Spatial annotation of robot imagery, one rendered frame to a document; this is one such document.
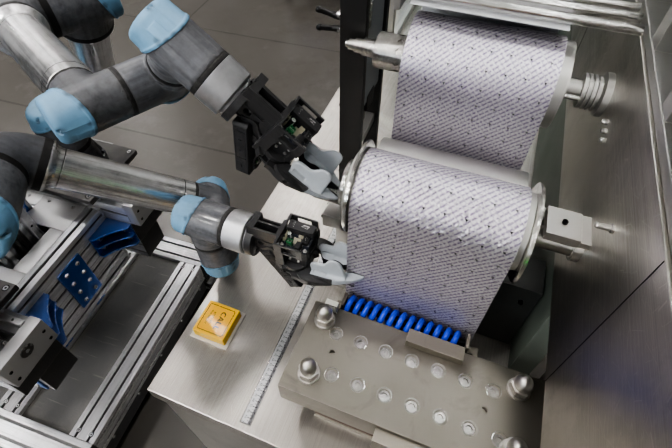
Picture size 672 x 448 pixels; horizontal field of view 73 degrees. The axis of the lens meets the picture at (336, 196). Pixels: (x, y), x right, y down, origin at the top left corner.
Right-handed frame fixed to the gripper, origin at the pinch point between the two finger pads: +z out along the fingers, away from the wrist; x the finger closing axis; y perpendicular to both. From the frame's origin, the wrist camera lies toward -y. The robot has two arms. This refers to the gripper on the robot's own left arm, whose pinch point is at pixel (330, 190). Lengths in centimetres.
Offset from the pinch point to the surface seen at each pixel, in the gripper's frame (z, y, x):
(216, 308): 4.4, -37.3, -12.2
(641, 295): 17.9, 35.8, -15.1
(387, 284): 18.2, -3.0, -4.7
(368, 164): -0.3, 9.3, 0.6
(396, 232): 8.8, 8.3, -4.7
